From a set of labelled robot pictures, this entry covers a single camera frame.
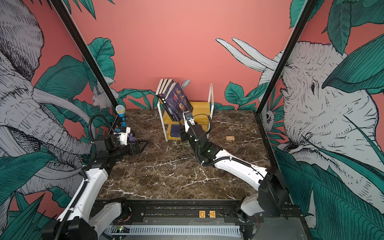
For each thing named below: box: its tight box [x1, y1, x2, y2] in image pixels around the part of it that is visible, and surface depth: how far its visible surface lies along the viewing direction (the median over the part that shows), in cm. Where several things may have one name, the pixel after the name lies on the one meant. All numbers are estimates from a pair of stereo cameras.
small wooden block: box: [225, 136, 235, 141], surface depth 106 cm
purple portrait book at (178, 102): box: [165, 82, 193, 122], surface depth 83 cm
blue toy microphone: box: [115, 104, 127, 127], surface depth 91 cm
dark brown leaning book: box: [156, 78, 165, 99], surface depth 78 cm
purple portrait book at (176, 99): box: [165, 82, 186, 122], surface depth 82 cm
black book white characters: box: [161, 79, 176, 122], surface depth 80 cm
